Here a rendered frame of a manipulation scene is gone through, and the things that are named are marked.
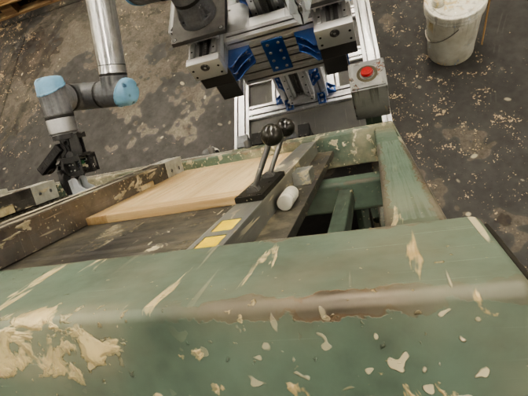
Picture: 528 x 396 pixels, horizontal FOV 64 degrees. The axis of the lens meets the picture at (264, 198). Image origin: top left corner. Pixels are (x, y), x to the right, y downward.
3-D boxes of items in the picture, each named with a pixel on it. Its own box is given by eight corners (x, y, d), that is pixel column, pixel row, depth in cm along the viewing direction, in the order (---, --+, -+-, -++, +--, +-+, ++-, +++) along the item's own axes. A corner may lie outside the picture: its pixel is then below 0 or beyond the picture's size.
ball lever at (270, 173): (277, 182, 87) (298, 120, 82) (273, 186, 83) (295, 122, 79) (261, 176, 87) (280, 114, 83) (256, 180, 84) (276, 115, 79)
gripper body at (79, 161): (84, 176, 113) (70, 132, 111) (58, 181, 116) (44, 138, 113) (100, 170, 120) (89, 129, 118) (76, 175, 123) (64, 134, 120)
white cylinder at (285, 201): (294, 210, 75) (300, 198, 82) (291, 194, 74) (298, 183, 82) (277, 212, 76) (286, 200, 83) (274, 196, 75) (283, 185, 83)
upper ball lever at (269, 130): (264, 197, 75) (287, 126, 71) (258, 203, 72) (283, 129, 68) (244, 189, 76) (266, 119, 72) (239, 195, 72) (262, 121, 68)
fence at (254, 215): (317, 152, 139) (316, 141, 138) (225, 282, 50) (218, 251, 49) (303, 155, 140) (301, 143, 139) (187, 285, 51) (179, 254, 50)
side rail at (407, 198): (398, 158, 133) (394, 123, 130) (499, 424, 30) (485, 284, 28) (379, 161, 135) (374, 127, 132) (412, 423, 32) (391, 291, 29)
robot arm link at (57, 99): (71, 74, 115) (46, 74, 107) (82, 114, 117) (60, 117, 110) (50, 80, 118) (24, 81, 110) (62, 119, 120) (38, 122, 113)
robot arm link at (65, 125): (38, 122, 112) (60, 119, 120) (44, 139, 113) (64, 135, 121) (61, 117, 110) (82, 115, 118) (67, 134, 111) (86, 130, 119)
